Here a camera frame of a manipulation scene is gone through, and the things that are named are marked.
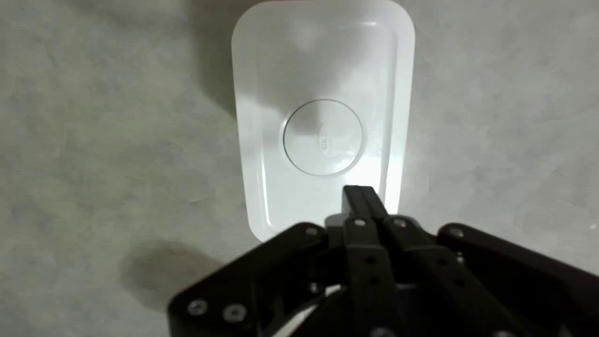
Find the white container lid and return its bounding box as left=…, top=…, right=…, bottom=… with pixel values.
left=231, top=0, right=416, bottom=241

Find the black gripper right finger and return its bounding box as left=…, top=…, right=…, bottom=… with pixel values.
left=343, top=185, right=599, bottom=337

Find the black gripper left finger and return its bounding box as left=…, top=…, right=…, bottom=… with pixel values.
left=167, top=223, right=351, bottom=337

